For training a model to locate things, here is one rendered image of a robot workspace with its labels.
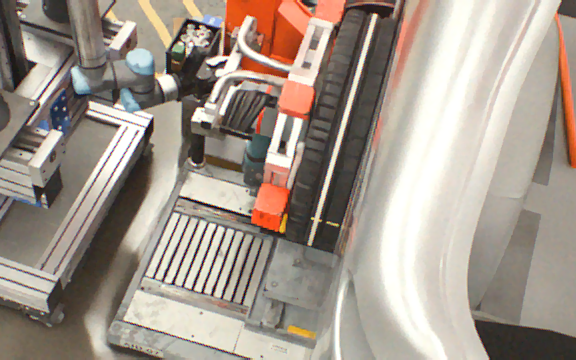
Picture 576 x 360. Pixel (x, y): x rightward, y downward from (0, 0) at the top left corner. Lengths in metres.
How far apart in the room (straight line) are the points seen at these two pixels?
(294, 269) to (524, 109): 1.16
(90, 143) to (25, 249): 0.49
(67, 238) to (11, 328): 0.36
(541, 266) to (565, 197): 0.19
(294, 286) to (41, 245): 0.85
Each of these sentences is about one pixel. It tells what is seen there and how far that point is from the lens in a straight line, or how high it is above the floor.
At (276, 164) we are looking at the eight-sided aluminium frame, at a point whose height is 0.96.
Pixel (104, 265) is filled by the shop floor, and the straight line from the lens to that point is 2.76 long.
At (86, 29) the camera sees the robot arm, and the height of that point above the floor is 1.07.
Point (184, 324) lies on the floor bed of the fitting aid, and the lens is 2.55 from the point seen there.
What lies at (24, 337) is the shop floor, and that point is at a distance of 2.66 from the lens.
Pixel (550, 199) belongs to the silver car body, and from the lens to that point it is 1.90.
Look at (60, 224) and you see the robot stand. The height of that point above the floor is 0.21.
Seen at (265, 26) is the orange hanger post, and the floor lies 0.81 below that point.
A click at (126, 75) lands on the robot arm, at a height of 0.93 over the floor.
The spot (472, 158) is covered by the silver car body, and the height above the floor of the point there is 1.68.
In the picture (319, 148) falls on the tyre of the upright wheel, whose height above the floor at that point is 1.05.
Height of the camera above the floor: 2.36
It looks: 52 degrees down
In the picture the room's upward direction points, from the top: 12 degrees clockwise
